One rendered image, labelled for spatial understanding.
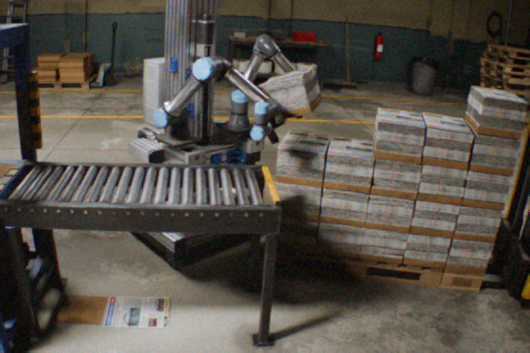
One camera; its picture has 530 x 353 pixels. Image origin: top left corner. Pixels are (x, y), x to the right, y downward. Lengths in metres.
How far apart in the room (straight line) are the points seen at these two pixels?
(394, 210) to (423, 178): 0.27
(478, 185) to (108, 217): 2.08
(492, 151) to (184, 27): 2.04
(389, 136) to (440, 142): 0.31
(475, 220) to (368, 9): 7.29
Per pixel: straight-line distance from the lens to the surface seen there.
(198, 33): 3.05
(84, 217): 2.13
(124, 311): 2.73
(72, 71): 8.53
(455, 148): 2.81
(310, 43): 8.71
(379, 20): 9.89
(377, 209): 2.89
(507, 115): 2.84
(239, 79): 2.59
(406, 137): 2.75
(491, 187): 2.95
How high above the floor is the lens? 1.71
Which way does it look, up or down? 19 degrees down
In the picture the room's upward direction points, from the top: 4 degrees clockwise
